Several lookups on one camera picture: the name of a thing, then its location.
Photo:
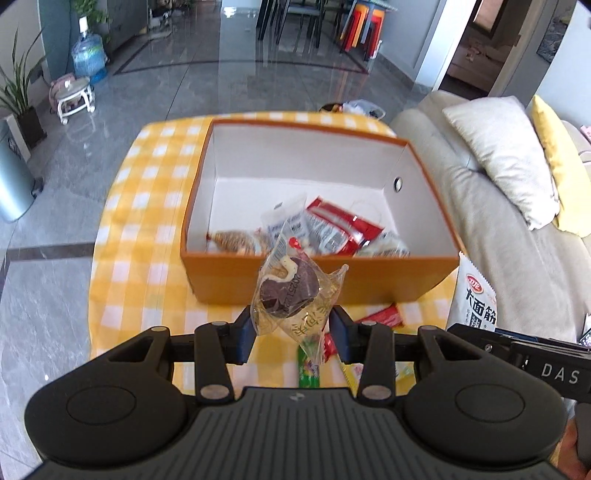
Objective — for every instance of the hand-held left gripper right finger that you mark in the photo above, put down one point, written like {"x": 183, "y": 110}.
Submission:
{"x": 340, "y": 339}

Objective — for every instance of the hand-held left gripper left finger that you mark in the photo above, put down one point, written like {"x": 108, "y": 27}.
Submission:
{"x": 244, "y": 337}

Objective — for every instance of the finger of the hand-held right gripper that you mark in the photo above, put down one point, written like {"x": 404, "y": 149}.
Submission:
{"x": 517, "y": 334}

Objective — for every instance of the large white snack packet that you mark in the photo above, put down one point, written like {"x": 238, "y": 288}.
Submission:
{"x": 475, "y": 295}

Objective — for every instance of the clear chocolate pastry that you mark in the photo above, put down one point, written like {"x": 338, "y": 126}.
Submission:
{"x": 286, "y": 288}

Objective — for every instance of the orange cardboard box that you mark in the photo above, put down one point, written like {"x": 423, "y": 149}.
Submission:
{"x": 221, "y": 277}

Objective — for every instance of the brown pastry packet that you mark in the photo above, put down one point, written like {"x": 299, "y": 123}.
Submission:
{"x": 235, "y": 241}

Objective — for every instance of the red foil snack packet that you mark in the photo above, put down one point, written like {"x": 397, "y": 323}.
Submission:
{"x": 341, "y": 224}

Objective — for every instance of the clear packet with white label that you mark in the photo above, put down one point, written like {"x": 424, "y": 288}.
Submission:
{"x": 286, "y": 224}

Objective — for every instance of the small red candy packet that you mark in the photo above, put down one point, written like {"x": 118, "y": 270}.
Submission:
{"x": 328, "y": 348}

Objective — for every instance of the yellow snack packet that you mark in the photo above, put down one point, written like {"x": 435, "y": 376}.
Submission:
{"x": 353, "y": 374}

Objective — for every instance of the green snack packet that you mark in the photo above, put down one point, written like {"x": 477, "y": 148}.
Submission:
{"x": 307, "y": 371}

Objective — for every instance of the long red snack bar packet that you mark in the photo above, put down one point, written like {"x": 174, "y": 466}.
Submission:
{"x": 383, "y": 316}

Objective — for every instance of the beige sofa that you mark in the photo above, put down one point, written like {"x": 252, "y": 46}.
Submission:
{"x": 489, "y": 221}

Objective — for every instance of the yellow checkered tablecloth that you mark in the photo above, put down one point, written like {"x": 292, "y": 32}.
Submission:
{"x": 138, "y": 258}

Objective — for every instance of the yellow pillow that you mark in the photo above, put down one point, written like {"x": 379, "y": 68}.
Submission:
{"x": 563, "y": 175}

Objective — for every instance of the beige pillow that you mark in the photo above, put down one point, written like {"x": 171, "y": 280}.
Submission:
{"x": 503, "y": 147}

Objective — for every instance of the pink book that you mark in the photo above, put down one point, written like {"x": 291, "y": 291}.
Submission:
{"x": 586, "y": 134}

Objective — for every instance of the white plastic bag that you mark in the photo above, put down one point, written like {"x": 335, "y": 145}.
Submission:
{"x": 364, "y": 108}

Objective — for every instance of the silver pedal trash can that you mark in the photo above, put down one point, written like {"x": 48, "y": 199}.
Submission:
{"x": 14, "y": 180}

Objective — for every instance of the white wheeled stool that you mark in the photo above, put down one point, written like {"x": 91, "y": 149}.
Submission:
{"x": 74, "y": 94}

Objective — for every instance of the potted plant in black pot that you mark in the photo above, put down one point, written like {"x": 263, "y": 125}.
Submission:
{"x": 30, "y": 124}

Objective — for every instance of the red plastic stool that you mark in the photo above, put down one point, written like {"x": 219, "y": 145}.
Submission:
{"x": 371, "y": 30}

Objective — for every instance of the orange plastic stool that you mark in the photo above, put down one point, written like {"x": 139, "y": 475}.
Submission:
{"x": 351, "y": 23}

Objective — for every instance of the blue water jug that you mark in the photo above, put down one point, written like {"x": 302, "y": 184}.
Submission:
{"x": 87, "y": 57}

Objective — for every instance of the black dining chair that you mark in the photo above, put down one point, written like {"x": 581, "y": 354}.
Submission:
{"x": 300, "y": 14}

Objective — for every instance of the grey cabinet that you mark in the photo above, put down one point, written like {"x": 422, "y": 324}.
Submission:
{"x": 124, "y": 23}

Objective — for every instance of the green trailing vine plant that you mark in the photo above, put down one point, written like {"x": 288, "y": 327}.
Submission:
{"x": 92, "y": 9}

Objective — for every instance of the blue patterned wall picture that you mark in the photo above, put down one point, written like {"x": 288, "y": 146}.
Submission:
{"x": 554, "y": 41}

